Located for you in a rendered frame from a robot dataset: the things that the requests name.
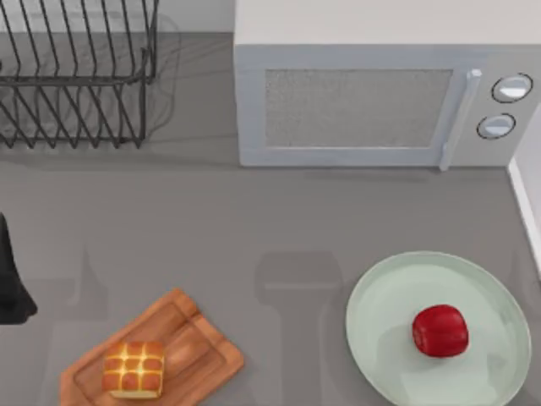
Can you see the microwave oven door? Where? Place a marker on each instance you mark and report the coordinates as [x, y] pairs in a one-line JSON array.
[[253, 110]]

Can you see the wooden cutting board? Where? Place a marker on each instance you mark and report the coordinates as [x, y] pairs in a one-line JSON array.
[[203, 338]]

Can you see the pale green plate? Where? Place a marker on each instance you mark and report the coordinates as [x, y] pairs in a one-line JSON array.
[[380, 321]]

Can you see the pale microwave oven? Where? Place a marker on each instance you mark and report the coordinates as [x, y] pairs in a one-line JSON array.
[[380, 29]]

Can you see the red apple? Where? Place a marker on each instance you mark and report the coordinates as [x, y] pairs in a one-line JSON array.
[[440, 331]]

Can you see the square bread loaf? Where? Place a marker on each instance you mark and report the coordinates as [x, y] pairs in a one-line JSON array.
[[133, 370]]

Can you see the small microwave knob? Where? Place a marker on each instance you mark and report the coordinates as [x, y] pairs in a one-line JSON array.
[[495, 126]]

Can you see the large microwave knob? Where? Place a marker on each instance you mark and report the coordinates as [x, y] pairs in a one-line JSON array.
[[512, 87]]

